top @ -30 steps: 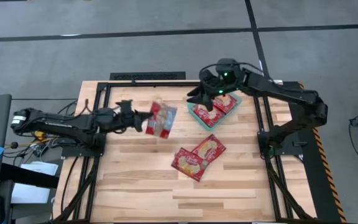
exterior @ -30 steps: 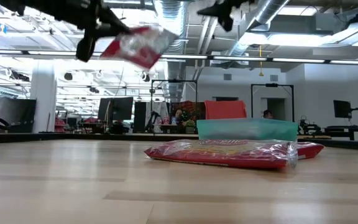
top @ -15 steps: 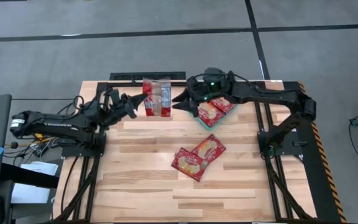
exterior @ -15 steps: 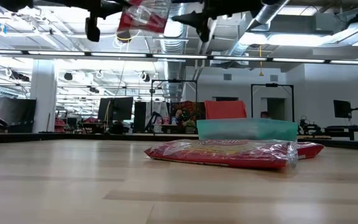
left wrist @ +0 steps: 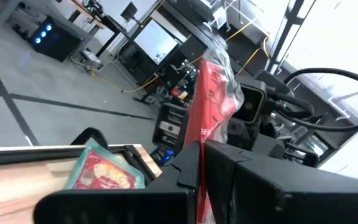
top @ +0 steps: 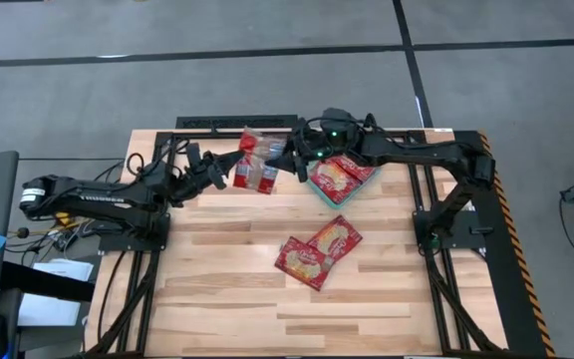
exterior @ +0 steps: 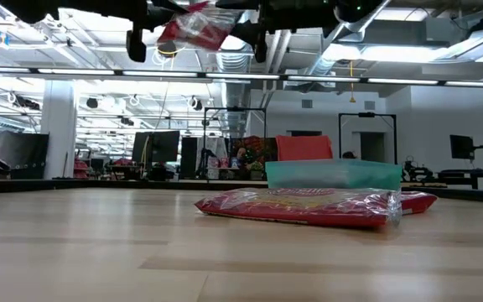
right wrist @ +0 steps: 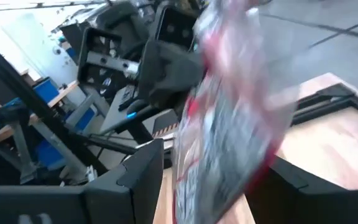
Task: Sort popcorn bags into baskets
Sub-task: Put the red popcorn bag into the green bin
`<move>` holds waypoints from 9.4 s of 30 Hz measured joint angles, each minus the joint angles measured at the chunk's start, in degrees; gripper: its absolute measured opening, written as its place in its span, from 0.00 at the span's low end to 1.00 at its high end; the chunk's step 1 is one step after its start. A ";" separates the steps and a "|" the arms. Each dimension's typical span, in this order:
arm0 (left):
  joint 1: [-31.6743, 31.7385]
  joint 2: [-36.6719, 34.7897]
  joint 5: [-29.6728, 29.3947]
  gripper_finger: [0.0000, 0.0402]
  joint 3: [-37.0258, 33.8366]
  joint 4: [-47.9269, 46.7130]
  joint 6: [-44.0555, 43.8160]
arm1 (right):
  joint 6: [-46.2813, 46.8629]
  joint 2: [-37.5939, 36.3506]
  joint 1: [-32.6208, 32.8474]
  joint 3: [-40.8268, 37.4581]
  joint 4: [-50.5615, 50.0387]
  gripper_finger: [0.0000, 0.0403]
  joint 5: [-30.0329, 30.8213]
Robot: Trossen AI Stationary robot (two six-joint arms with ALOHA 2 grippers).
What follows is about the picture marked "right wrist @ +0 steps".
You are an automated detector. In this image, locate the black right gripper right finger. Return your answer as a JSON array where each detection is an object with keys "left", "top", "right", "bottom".
[{"left": 246, "top": 156, "right": 329, "bottom": 224}]

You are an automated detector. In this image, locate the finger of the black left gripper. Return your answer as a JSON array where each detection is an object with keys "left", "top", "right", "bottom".
[
  {"left": 137, "top": 39, "right": 205, "bottom": 110},
  {"left": 153, "top": 3, "right": 200, "bottom": 52}
]

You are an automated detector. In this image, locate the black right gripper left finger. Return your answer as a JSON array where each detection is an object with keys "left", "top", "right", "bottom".
[{"left": 84, "top": 138, "right": 165, "bottom": 224}]

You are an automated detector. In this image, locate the red popcorn bag clear wrap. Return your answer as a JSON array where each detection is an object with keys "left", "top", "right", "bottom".
[{"left": 170, "top": 0, "right": 301, "bottom": 224}]

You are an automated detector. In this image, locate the wooden workbench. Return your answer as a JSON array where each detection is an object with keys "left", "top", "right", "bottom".
[{"left": 0, "top": 80, "right": 81, "bottom": 147}]

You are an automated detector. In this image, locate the black yellow hazard tape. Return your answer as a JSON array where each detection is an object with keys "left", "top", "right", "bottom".
[{"left": 152, "top": 122, "right": 180, "bottom": 139}]

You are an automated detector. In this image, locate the blue storage bin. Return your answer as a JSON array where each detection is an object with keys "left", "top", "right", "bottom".
[
  {"left": 35, "top": 139, "right": 67, "bottom": 170},
  {"left": 32, "top": 77, "right": 60, "bottom": 104},
  {"left": 64, "top": 105, "right": 96, "bottom": 132}
]

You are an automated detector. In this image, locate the black diagonal frame beam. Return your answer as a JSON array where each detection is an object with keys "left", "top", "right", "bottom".
[{"left": 0, "top": 32, "right": 109, "bottom": 175}]

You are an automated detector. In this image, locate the black table edge frame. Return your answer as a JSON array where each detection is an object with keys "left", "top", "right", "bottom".
[{"left": 290, "top": 83, "right": 358, "bottom": 127}]

